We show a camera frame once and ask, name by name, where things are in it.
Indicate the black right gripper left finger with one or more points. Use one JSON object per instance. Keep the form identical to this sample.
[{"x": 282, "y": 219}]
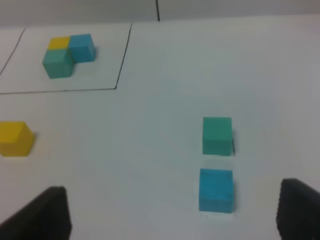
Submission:
[{"x": 47, "y": 217}]

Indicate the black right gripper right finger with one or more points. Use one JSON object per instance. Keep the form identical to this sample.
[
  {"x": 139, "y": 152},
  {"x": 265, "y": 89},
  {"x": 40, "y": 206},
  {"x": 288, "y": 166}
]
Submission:
[{"x": 298, "y": 211}]

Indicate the green template block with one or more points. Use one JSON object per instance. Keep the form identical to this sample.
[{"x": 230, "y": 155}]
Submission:
[{"x": 58, "y": 63}]

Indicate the blue template block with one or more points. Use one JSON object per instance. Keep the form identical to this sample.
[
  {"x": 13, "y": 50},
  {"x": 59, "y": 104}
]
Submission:
[{"x": 82, "y": 48}]

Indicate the yellow template block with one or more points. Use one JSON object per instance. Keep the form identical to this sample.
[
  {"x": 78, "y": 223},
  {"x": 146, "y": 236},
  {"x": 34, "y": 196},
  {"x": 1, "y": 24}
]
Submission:
[{"x": 61, "y": 42}]

